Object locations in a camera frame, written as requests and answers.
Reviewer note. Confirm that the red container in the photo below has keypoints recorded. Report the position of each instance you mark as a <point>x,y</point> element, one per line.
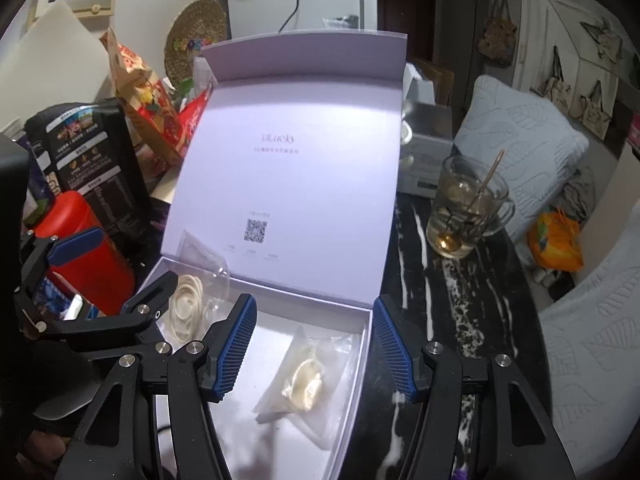
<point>85,215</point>

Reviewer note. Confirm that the brown paper bag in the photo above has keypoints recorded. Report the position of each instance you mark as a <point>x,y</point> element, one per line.
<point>440,80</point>

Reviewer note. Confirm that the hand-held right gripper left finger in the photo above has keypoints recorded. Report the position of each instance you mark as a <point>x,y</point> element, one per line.
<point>234,352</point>

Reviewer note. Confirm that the light blue covered chair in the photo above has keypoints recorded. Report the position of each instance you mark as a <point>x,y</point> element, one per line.
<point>515,130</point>
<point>590,350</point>

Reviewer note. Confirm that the grey cloth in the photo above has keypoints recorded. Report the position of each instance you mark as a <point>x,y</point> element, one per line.
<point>580,192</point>

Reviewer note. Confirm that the white refrigerator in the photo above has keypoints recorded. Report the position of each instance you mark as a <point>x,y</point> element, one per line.
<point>325,5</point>

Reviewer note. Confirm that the glass mug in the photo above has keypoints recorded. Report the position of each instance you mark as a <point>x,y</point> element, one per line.
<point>450,185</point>

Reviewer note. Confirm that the orange bag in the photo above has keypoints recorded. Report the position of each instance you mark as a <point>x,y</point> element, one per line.
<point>555,245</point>

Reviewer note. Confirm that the clear bag of white rings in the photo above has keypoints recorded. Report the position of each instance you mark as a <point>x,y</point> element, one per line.
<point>187,295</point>

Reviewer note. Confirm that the black snack box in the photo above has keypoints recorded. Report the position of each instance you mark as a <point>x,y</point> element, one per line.
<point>85,160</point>

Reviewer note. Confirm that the colourful snack bag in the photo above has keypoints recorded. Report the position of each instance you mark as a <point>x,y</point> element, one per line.
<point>135,85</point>

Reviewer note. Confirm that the white cardboard sheet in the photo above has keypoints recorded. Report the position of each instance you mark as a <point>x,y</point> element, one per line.
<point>50,60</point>

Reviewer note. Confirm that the brown hanging bag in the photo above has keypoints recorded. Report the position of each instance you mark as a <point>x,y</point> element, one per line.
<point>495,40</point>

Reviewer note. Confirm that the dark wooden door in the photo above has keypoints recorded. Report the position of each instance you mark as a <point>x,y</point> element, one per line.
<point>400,20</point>

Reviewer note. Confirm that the white cabinet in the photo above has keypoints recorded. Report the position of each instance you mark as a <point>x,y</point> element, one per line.
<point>550,10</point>

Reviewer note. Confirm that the clear bag with white item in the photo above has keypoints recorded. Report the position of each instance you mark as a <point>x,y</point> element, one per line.
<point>300,375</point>

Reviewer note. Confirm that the red snack bag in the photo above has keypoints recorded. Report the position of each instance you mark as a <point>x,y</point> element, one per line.
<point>195,115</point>

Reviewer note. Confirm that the woven straw mat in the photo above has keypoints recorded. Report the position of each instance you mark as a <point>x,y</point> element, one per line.
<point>195,25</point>

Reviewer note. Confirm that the lavender gift box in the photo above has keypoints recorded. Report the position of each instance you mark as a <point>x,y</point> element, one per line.
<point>300,160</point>

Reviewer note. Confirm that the white appliance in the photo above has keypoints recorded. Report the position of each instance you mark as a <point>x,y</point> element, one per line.
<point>425,160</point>

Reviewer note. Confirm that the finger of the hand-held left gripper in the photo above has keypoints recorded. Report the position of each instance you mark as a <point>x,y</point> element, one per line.
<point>75,247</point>
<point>137,305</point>

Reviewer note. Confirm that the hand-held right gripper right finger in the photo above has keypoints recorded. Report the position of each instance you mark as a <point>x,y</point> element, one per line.
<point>395,355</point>

